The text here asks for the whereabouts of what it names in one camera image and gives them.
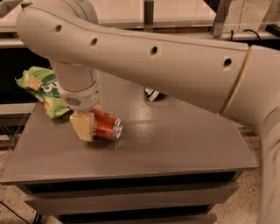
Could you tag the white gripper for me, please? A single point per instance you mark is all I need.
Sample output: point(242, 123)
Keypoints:
point(80, 100)

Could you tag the red coke can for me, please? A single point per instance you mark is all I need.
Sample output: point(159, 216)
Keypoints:
point(107, 126)

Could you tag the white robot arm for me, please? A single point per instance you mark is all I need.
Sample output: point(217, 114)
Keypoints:
point(238, 81)

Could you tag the green chip bag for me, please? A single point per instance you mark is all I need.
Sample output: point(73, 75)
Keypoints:
point(42, 83)

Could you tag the blue white chip bag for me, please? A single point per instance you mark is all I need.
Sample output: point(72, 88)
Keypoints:
point(151, 94)

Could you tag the grey drawer cabinet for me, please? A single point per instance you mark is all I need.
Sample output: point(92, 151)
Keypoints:
point(172, 162)

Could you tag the glass barrier panel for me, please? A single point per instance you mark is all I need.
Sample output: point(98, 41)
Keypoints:
point(242, 14)

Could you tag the middle metal bracket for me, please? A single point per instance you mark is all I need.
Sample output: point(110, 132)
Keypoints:
point(148, 10)

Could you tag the metal bracket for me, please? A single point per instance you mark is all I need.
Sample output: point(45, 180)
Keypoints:
point(148, 10)
point(221, 15)

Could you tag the right metal bracket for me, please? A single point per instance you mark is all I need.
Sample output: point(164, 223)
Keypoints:
point(221, 15)

